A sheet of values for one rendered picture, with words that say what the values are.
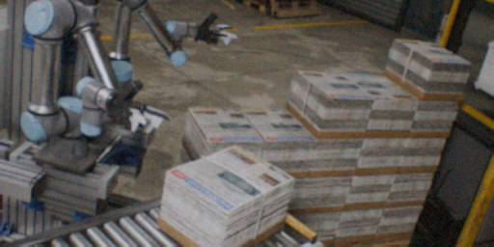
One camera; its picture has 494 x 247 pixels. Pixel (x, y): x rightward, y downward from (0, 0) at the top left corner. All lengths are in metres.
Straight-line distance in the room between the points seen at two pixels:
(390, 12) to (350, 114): 7.32
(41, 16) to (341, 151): 1.68
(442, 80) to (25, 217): 2.23
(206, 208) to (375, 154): 1.50
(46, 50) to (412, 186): 2.21
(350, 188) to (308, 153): 0.40
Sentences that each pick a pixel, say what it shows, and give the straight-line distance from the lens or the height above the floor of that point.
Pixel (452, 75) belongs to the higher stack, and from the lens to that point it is 3.21.
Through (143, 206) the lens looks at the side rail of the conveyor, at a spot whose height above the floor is 0.80.
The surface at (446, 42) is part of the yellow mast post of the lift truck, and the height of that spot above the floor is 1.25.
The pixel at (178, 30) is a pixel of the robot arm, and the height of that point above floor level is 1.22.
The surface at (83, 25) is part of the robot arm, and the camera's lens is 2.12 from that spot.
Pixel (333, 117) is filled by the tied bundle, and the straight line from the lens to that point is 2.85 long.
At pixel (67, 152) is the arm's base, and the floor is 0.85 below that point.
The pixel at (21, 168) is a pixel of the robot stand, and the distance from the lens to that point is 2.46.
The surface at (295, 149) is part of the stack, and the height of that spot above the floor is 0.78.
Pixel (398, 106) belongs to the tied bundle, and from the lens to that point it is 3.05.
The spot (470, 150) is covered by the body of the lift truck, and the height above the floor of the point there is 0.66.
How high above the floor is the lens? 1.99
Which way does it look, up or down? 22 degrees down
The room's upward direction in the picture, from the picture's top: 12 degrees clockwise
